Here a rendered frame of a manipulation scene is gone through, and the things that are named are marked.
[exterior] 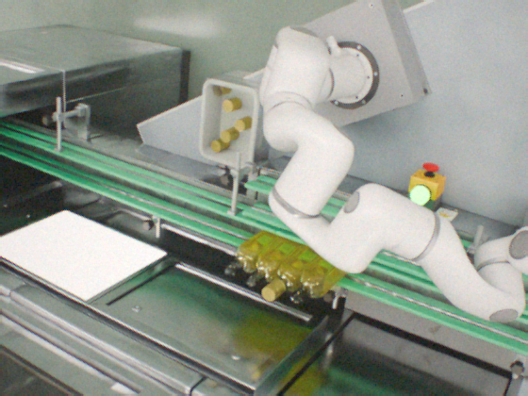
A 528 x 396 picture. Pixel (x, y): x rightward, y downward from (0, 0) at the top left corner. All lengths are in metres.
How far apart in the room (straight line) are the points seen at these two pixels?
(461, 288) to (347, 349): 0.59
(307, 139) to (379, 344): 0.75
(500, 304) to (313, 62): 0.49
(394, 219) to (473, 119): 0.64
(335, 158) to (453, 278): 0.26
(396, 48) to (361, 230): 0.60
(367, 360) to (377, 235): 0.62
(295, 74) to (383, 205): 0.29
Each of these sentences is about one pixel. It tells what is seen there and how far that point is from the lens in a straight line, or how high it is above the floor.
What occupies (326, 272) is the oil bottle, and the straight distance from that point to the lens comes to 1.44.
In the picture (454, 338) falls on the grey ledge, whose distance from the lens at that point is 1.60.
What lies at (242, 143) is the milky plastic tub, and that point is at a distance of 1.79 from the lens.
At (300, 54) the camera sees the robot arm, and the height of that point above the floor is 1.26.
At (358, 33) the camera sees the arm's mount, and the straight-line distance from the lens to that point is 1.48.
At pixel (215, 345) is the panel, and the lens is 1.44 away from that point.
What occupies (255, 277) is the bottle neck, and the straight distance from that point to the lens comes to 1.43.
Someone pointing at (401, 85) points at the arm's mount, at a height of 0.87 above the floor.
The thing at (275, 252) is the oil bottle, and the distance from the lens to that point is 1.51.
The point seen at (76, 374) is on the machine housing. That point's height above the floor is 1.47.
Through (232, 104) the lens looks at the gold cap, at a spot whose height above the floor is 0.81.
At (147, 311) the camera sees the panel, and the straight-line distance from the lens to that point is 1.54.
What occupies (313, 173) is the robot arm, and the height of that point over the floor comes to 1.39.
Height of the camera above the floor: 2.22
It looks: 53 degrees down
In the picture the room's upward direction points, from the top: 120 degrees counter-clockwise
